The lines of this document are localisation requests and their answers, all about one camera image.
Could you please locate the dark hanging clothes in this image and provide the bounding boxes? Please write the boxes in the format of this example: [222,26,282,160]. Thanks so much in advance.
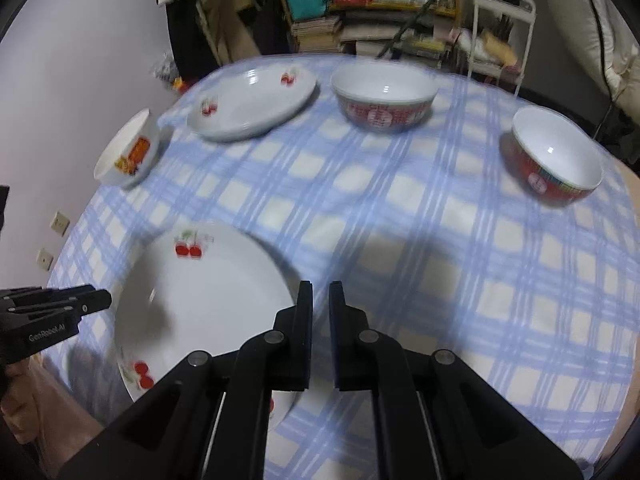
[164,0,224,87]

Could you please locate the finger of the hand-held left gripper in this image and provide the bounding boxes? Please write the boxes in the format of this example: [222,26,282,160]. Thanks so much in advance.
[0,284,99,307]
[10,290,114,319]

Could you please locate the white bowl orange print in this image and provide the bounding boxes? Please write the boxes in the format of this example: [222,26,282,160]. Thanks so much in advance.
[93,108,162,190]

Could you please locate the stack of books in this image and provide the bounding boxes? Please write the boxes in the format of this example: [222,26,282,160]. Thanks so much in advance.
[341,20,452,69]
[289,15,346,54]

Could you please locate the white metal rack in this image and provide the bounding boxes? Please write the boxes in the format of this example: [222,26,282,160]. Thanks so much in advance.
[467,0,537,97]

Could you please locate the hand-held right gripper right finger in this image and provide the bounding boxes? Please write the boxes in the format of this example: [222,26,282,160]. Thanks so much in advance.
[329,281,584,480]

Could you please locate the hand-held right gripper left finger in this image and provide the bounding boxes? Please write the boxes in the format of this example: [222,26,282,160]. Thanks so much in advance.
[59,281,314,480]

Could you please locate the clear plastic bag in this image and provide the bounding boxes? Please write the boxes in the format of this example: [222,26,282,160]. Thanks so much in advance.
[149,52,177,84]

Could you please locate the white cherry print plate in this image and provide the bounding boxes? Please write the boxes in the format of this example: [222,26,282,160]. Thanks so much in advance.
[114,220,302,432]
[187,65,320,142]

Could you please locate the blue plaid cloth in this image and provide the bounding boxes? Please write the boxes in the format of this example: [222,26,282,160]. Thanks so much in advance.
[47,52,640,480]

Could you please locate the black pole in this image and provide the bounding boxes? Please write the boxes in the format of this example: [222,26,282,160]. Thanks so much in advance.
[374,0,484,61]

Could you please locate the white down jacket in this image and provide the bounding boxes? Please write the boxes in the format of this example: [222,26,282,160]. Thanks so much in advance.
[532,0,640,162]

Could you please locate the tan coat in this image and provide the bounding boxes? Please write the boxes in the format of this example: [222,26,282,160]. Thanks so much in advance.
[197,0,264,67]

